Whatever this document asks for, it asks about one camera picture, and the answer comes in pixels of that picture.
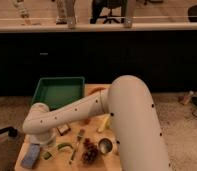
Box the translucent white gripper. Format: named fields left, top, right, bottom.
left=29, top=129, right=56, bottom=146

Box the green pepper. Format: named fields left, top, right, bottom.
left=57, top=142, right=73, bottom=151

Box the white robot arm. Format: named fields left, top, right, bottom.
left=23, top=75, right=172, bottom=171

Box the orange red bowl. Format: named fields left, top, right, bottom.
left=90, top=87, right=106, bottom=94

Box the blue sponge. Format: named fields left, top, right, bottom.
left=20, top=144, right=40, bottom=169

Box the orange round fruit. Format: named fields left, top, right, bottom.
left=81, top=119, right=91, bottom=126

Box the bunch of dark grapes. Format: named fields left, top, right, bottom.
left=81, top=138, right=99, bottom=164

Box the green plastic tray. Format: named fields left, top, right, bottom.
left=31, top=77, right=85, bottom=110

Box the small metal cup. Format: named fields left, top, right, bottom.
left=98, top=138, right=113, bottom=155

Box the yellow banana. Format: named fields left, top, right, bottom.
left=97, top=116, right=110, bottom=133

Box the black office chair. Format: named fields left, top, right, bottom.
left=90, top=0, right=128, bottom=25

